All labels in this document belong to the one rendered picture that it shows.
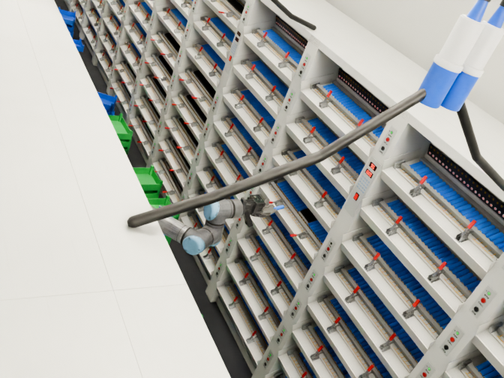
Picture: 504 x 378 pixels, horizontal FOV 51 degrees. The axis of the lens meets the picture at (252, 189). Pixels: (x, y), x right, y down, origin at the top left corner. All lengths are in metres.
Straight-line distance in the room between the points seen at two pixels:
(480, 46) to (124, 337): 0.95
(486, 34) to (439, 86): 0.15
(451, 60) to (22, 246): 0.94
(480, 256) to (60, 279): 1.47
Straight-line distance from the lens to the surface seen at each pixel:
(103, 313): 0.92
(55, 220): 1.08
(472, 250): 2.03
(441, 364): 2.16
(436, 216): 2.11
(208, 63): 3.75
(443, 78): 1.26
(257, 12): 3.27
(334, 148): 1.19
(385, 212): 2.35
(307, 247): 2.66
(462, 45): 1.25
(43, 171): 1.20
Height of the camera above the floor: 2.40
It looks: 30 degrees down
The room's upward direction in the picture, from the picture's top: 23 degrees clockwise
